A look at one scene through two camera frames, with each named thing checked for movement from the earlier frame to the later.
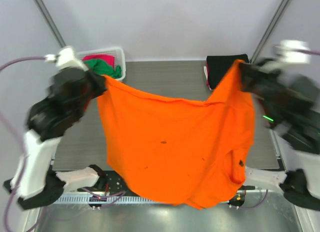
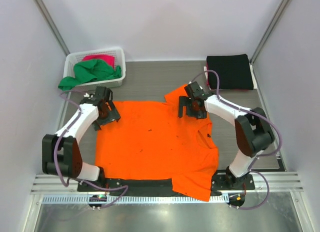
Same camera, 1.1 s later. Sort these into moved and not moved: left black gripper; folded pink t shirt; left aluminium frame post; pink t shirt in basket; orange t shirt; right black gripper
Moved: right black gripper; orange t shirt; left black gripper
Not moved: folded pink t shirt; left aluminium frame post; pink t shirt in basket
